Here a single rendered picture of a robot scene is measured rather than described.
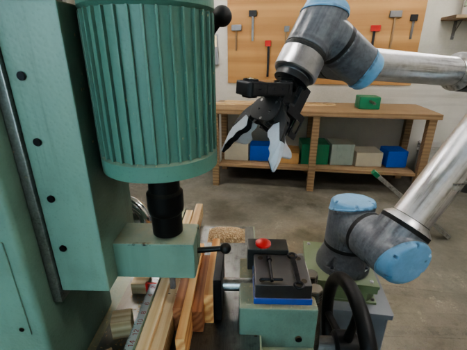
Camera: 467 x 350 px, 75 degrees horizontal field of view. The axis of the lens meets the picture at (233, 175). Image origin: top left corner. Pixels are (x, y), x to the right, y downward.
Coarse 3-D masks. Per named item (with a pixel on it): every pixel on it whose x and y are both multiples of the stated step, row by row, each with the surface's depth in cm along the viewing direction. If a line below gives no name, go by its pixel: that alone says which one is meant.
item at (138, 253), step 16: (128, 224) 56; (144, 224) 56; (192, 224) 56; (128, 240) 51; (144, 240) 51; (160, 240) 51; (176, 240) 51; (192, 240) 52; (128, 256) 52; (144, 256) 51; (160, 256) 51; (176, 256) 51; (192, 256) 51; (128, 272) 53; (144, 272) 53; (160, 272) 53; (176, 272) 52; (192, 272) 52
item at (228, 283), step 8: (216, 256) 60; (216, 264) 57; (216, 272) 55; (216, 280) 53; (224, 280) 58; (232, 280) 58; (240, 280) 58; (248, 280) 58; (216, 288) 54; (224, 288) 58; (232, 288) 58; (216, 296) 54; (216, 304) 55; (216, 312) 56
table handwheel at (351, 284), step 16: (336, 272) 65; (336, 288) 71; (352, 288) 57; (352, 304) 55; (352, 320) 56; (368, 320) 52; (320, 336) 62; (336, 336) 61; (352, 336) 58; (368, 336) 50
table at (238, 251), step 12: (204, 228) 87; (252, 228) 87; (204, 240) 81; (240, 252) 77; (228, 264) 72; (228, 276) 68; (228, 300) 62; (228, 312) 59; (204, 324) 56; (216, 324) 56; (228, 324) 56; (192, 336) 54; (204, 336) 54; (216, 336) 54; (228, 336) 54; (240, 336) 54; (252, 336) 54; (192, 348) 52; (204, 348) 52; (216, 348) 52; (228, 348) 52; (240, 348) 52; (252, 348) 52; (264, 348) 55; (276, 348) 55; (288, 348) 55; (300, 348) 55; (312, 348) 55
